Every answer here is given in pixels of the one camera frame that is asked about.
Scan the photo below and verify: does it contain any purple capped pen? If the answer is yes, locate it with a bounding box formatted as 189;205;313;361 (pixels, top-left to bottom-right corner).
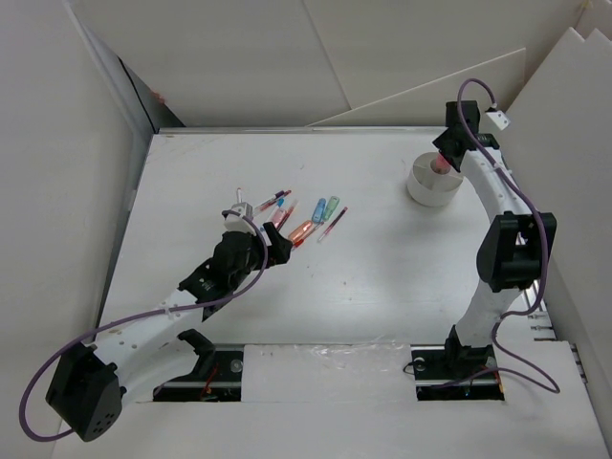
253;189;292;214

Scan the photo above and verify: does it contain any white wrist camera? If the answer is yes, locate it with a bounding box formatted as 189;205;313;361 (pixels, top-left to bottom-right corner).
222;202;252;233
482;107;511;133

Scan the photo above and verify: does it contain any green highlighter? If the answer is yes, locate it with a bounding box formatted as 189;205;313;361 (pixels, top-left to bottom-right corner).
321;196;339;222

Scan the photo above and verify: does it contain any white round divided container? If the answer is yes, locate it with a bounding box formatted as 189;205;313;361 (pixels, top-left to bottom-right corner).
406;152;464;208

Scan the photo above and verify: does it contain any blue highlighter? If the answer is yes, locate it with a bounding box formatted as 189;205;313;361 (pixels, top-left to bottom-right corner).
312;198;327;225

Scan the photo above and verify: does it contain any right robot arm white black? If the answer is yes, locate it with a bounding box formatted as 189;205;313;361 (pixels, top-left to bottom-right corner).
433;100;557;377

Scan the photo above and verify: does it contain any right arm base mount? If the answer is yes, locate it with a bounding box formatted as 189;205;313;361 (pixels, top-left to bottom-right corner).
403;326;505;402

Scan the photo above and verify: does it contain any orange highlighter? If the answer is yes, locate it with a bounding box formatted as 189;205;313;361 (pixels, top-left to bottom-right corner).
288;220;314;244

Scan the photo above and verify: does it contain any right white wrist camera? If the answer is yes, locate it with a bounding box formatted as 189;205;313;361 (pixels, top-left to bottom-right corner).
482;107;511;133

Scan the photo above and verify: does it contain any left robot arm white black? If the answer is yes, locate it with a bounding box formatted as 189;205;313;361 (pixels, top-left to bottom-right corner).
46;223;293;442

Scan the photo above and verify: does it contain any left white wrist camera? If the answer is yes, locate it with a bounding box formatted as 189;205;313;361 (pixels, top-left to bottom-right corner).
222;202;252;233

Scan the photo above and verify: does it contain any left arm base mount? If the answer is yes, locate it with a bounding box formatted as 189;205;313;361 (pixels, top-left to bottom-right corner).
152;329;245;403

